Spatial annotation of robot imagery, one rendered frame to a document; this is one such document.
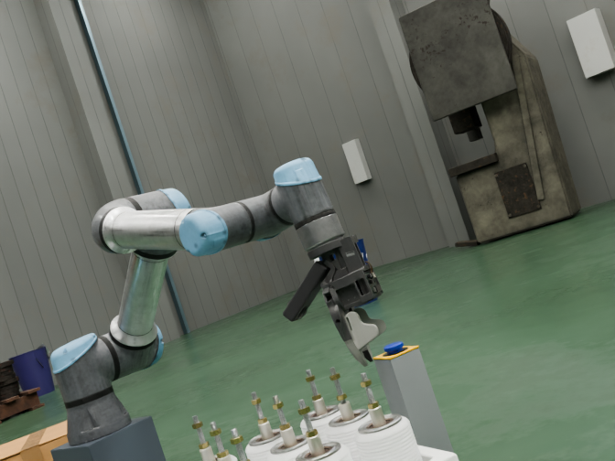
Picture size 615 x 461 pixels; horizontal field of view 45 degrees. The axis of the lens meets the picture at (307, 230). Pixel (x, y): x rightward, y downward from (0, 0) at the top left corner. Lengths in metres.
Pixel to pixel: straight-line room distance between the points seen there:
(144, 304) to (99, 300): 7.39
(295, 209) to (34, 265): 7.71
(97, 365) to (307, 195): 0.81
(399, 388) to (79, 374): 0.77
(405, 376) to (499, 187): 6.44
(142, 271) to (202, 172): 8.92
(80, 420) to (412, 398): 0.79
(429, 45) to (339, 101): 2.79
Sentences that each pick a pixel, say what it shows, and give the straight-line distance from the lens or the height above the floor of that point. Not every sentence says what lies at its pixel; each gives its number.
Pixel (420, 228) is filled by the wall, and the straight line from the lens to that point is 9.81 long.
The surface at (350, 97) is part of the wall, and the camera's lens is 10.17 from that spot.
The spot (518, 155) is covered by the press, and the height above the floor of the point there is 0.76.
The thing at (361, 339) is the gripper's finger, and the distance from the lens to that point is 1.25.
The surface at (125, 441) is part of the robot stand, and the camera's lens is 1.85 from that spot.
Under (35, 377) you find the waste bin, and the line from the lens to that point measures 7.95.
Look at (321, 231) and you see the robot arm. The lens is 1.24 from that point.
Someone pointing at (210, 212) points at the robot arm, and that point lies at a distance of 1.25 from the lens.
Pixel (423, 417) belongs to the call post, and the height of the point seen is 0.18.
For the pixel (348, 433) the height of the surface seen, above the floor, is 0.24.
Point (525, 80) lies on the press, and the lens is 7.78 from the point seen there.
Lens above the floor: 0.57
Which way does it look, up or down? 1 degrees up
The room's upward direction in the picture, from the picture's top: 18 degrees counter-clockwise
